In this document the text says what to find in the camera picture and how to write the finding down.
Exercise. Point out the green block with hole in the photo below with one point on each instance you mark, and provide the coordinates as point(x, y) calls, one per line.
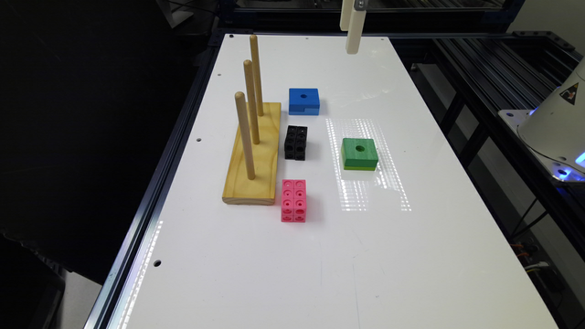
point(359, 154)

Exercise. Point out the wooden peg base board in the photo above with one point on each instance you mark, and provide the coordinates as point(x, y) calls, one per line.
point(238, 189)

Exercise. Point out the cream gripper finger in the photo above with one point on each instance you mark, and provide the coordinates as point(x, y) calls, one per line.
point(355, 29)
point(346, 10)

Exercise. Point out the wooden peg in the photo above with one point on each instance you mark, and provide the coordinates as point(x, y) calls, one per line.
point(244, 128)
point(253, 116)
point(256, 70)

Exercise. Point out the pink cube block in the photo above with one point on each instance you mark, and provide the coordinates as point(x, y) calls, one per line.
point(294, 204)

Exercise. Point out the black cube block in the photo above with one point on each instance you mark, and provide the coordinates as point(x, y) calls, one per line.
point(295, 142)

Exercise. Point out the rear wooden peg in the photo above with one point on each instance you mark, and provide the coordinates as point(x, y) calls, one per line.
point(256, 70)

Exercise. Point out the middle wooden peg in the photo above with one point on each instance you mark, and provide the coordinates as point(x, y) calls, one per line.
point(253, 116)

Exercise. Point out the black aluminium table frame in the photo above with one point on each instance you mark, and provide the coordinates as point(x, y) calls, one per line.
point(488, 69)

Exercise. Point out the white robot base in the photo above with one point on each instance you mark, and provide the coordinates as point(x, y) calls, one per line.
point(554, 131)

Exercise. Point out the blue block with hole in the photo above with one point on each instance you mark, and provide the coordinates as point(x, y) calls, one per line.
point(304, 101)

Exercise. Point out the front wooden peg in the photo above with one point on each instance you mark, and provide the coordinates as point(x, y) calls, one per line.
point(244, 128)

